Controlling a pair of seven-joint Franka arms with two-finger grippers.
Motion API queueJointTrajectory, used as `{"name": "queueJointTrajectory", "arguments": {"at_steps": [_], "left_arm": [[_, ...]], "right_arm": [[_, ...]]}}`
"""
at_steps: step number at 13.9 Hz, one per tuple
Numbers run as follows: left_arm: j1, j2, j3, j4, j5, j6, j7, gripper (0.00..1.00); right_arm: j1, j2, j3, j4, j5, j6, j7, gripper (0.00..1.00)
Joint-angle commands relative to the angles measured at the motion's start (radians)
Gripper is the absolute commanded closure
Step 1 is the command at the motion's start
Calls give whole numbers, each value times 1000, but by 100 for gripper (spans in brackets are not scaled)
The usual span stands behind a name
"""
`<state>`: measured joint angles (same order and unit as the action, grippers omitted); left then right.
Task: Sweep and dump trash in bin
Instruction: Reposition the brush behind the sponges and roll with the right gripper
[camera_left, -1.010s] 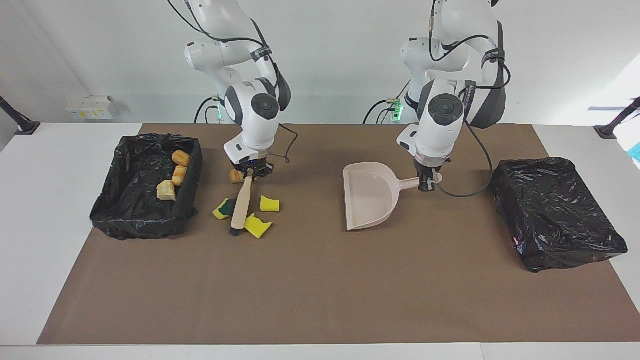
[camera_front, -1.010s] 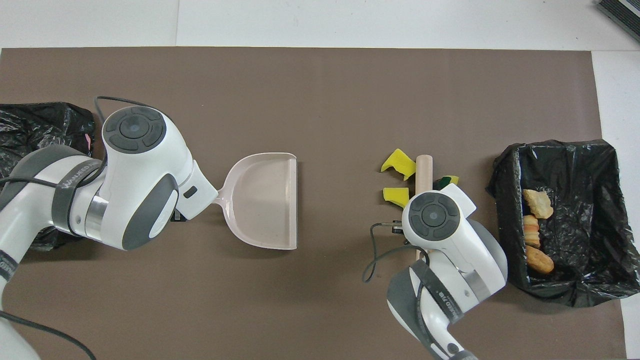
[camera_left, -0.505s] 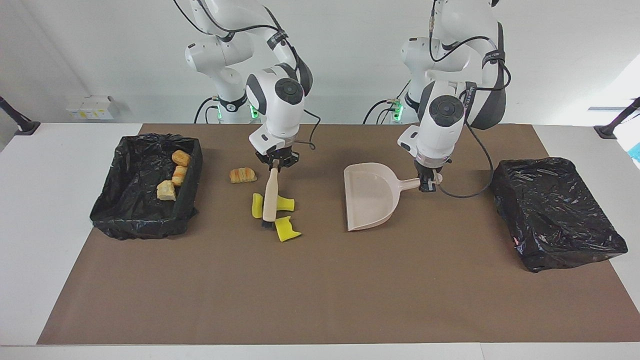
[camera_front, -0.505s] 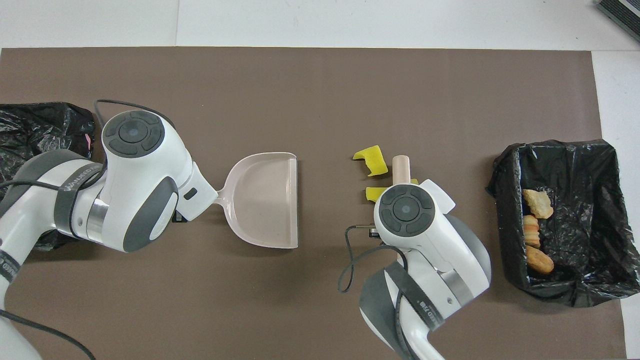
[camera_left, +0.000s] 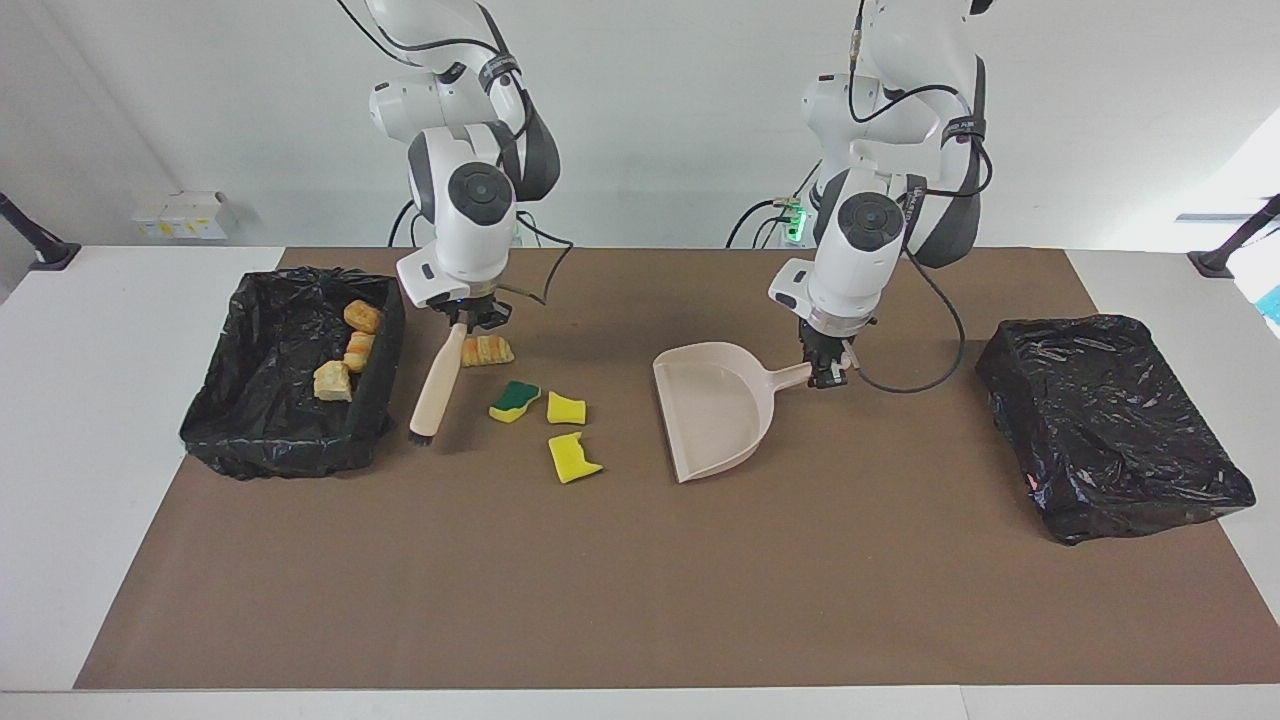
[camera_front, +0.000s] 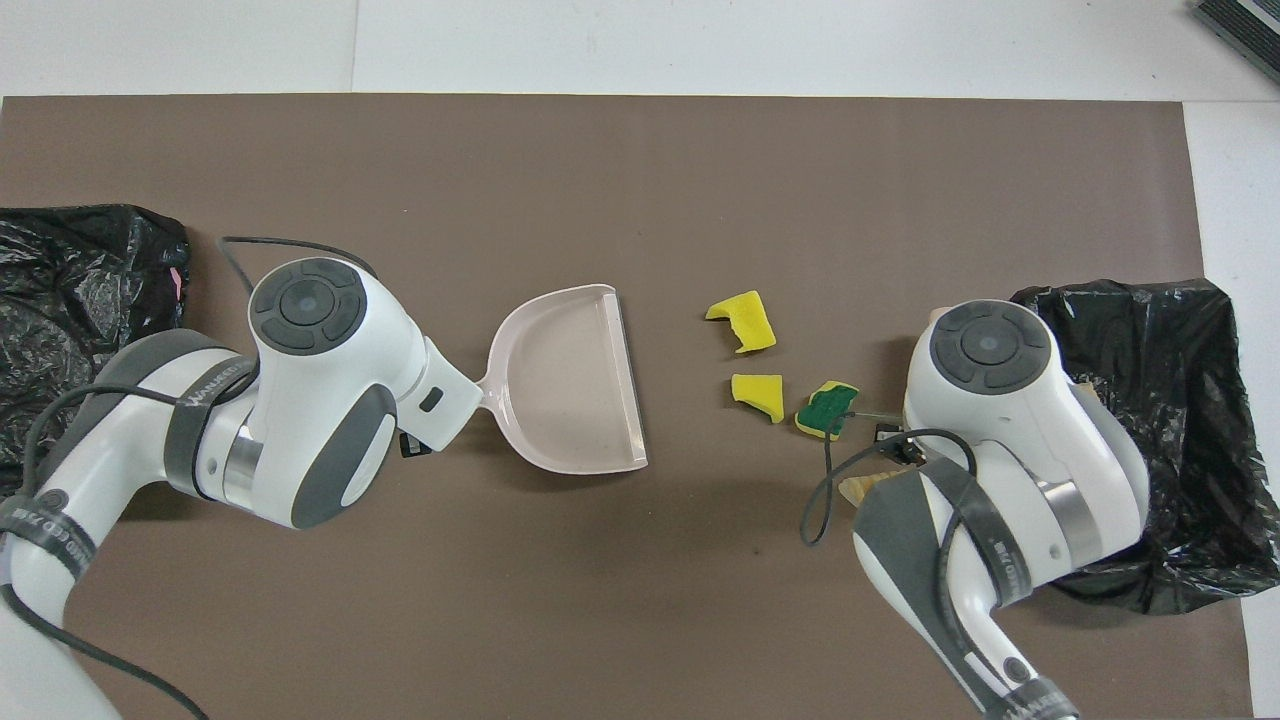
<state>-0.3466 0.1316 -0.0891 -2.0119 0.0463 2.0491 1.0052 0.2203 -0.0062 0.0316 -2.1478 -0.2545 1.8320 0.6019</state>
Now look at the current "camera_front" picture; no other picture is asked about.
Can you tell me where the striped croissant bread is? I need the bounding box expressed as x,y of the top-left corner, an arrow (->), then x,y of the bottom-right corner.
838,470 -> 901,511

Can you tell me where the green and yellow sponge piece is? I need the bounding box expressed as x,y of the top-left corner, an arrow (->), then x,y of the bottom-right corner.
795,380 -> 861,442

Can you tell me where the small yellow sponge piece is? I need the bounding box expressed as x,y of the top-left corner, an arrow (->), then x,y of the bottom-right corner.
731,373 -> 785,425

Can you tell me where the beige plastic dustpan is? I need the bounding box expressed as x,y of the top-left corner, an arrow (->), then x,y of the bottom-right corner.
482,284 -> 650,475

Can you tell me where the notched yellow sponge piece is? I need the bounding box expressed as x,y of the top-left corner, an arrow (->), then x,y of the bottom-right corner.
705,289 -> 778,356

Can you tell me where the open bin with black bag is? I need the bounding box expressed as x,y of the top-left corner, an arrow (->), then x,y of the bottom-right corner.
1010,278 -> 1280,615

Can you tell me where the brown table mat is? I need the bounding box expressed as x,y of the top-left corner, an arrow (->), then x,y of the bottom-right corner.
0,94 -> 1256,720

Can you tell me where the box wrapped in black bag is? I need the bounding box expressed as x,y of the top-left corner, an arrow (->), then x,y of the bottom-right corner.
0,204 -> 191,496

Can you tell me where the dark ribbed device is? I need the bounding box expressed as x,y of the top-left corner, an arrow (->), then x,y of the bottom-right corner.
1192,0 -> 1280,86

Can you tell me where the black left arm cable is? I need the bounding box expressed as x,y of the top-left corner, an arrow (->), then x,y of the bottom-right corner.
0,236 -> 379,720

